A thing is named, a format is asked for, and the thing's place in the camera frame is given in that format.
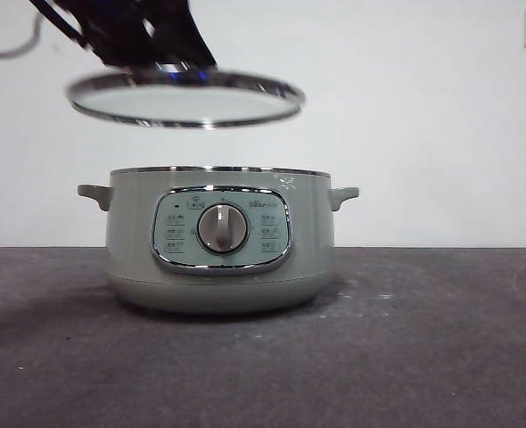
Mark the glass lid with green knob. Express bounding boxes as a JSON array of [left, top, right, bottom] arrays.
[[64, 61, 307, 131]]

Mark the pale green electric cooking pot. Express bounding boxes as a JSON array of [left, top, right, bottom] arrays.
[[76, 164, 360, 316]]

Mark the grey cable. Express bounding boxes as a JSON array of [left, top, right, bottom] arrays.
[[0, 8, 46, 58]]

